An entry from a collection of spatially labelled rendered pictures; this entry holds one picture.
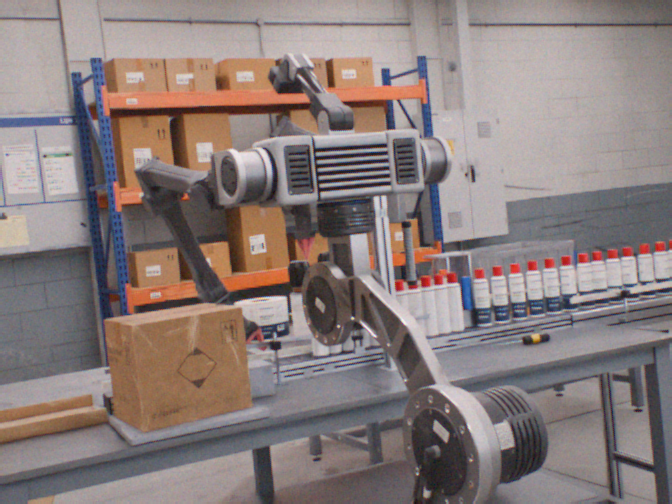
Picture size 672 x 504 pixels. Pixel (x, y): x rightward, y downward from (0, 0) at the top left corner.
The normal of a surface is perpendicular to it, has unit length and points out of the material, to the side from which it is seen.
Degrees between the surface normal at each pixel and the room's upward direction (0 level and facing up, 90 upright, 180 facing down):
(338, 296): 90
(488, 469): 96
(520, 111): 90
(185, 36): 90
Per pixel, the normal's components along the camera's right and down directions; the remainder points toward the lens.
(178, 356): 0.51, 0.00
